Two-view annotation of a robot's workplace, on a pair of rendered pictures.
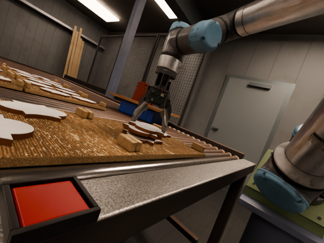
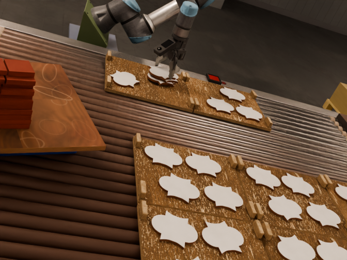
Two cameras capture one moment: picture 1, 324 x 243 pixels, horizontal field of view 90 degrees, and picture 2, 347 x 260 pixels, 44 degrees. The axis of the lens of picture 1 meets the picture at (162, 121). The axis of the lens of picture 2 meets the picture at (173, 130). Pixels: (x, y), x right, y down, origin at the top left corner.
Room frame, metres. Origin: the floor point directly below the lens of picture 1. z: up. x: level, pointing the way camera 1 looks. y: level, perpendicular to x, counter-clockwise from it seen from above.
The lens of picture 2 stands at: (2.11, 1.19, 1.80)
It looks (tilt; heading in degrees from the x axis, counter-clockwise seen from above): 30 degrees down; 212
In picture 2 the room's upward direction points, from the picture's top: 23 degrees clockwise
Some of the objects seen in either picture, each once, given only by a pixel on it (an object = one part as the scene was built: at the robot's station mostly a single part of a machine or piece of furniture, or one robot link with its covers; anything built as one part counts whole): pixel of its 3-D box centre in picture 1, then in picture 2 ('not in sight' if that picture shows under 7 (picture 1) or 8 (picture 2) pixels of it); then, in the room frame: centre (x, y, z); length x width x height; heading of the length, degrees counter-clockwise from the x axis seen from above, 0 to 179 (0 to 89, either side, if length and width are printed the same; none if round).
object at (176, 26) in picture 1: (177, 43); (187, 15); (0.55, 0.04, 1.27); 0.09 x 0.08 x 0.11; 34
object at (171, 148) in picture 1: (146, 137); (147, 82); (0.65, 0.04, 0.93); 0.41 x 0.35 x 0.02; 141
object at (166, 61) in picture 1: (169, 66); (180, 30); (0.55, 0.04, 1.20); 0.08 x 0.08 x 0.05
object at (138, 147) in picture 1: (132, 142); (183, 76); (0.42, 0.05, 0.95); 0.06 x 0.02 x 0.03; 51
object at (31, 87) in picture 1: (62, 92); (191, 175); (0.98, 0.63, 0.94); 0.41 x 0.35 x 0.04; 141
